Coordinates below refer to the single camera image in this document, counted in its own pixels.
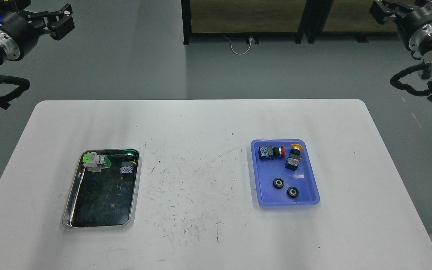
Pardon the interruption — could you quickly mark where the black gear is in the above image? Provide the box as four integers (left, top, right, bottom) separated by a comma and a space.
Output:
286, 186, 299, 198
273, 178, 285, 189

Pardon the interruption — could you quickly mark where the blue plastic tray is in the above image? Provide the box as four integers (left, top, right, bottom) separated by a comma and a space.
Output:
250, 139, 320, 207

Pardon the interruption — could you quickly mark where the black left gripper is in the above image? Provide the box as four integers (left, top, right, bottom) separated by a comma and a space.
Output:
0, 4, 74, 62

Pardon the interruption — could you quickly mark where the yellow push button switch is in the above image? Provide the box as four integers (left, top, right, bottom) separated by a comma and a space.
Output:
285, 143, 304, 171

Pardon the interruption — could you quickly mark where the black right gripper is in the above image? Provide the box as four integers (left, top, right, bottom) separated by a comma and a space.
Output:
370, 0, 432, 52

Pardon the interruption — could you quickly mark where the white cable on floor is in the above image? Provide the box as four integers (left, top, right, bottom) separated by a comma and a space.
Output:
222, 35, 256, 56

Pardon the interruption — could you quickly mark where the wooden cabinet black frame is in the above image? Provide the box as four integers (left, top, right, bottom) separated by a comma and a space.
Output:
181, 0, 314, 46

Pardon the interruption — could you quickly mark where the silver metal tray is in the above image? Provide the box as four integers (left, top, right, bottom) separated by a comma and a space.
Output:
62, 148, 140, 229

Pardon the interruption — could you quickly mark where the green push button switch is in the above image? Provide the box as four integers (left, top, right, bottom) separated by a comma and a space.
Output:
120, 149, 138, 176

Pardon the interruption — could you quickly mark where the green white selector switch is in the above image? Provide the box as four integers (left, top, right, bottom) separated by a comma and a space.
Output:
82, 151, 112, 173

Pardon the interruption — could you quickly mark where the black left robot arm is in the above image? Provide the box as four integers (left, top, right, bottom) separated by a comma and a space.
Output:
0, 0, 74, 110

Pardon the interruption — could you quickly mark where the red push button switch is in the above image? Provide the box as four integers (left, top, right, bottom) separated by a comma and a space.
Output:
258, 145, 286, 161

